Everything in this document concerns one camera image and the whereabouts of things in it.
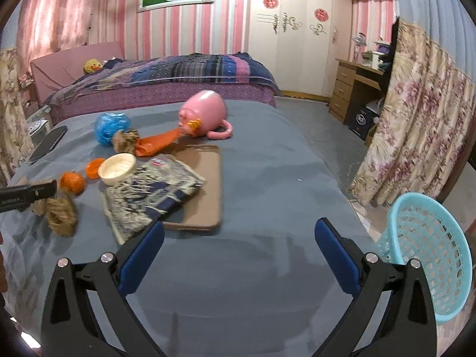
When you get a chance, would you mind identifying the brown phone case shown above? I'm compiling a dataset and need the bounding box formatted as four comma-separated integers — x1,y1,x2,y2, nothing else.
162,144,223,231

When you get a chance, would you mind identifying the plaid patchwork blanket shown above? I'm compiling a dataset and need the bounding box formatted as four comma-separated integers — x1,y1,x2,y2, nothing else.
48,53,281,107

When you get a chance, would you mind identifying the orange tangerine half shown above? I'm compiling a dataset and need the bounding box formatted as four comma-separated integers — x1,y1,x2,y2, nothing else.
85,158,107,179

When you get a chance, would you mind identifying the orange plastic wrapper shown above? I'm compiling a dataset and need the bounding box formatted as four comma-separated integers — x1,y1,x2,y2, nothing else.
134,119,203,158

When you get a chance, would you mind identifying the narrow floral curtain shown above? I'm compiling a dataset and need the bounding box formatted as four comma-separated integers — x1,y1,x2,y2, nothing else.
0,48,32,188

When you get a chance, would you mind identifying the turquoise plastic basket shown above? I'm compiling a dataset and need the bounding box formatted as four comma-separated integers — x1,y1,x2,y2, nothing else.
374,192,473,324

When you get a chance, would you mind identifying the black box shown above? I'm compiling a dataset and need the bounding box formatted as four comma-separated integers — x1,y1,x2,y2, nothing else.
343,100,376,140

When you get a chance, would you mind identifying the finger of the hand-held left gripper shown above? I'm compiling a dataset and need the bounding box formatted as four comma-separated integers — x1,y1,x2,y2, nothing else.
21,180,59,205

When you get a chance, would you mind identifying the blue mesh sponge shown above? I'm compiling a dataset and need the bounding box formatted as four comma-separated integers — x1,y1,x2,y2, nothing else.
95,112,132,146

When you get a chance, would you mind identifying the pink pig mug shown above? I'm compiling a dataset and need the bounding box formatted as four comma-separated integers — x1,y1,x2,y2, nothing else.
178,89,234,141

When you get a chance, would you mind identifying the wooden desk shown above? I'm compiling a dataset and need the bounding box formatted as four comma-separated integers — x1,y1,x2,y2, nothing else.
329,58,391,123

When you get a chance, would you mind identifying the white bedside stand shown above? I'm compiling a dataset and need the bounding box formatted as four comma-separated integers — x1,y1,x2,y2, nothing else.
26,104,53,138

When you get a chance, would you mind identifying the white wardrobe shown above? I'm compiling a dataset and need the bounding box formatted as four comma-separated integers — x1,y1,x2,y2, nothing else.
248,0,354,99

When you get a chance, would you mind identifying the black hanging garment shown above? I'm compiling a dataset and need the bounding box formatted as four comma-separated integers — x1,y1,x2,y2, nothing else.
387,18,400,69

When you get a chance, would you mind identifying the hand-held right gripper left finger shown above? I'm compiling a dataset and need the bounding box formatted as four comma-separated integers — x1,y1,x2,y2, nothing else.
41,221,167,357

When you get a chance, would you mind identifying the wide floral curtain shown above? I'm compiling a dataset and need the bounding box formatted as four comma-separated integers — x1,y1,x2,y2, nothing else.
347,18,476,212

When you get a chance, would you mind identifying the black smartphone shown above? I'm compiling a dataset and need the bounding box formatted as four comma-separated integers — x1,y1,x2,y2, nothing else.
29,126,68,164

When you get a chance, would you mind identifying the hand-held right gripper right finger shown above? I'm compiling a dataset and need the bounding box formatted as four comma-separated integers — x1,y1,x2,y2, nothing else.
312,217,436,357

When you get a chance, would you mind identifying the brown fuzzy clump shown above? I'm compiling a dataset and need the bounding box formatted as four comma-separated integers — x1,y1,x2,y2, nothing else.
32,190,79,238
112,129,140,154

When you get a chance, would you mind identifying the patterned cloth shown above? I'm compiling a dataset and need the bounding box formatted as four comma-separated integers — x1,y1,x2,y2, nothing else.
102,155,206,245

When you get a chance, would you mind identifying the pink window curtain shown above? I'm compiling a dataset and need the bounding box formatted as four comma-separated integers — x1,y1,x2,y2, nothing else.
17,0,93,79

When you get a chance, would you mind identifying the desk lamp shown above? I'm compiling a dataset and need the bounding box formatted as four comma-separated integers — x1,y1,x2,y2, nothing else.
351,33,369,64

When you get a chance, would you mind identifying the white paper bowl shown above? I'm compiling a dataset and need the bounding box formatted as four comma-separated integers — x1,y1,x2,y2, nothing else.
98,152,137,187

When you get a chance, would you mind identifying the purple bed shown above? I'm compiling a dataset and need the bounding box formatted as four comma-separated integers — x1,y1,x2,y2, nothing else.
30,41,281,125

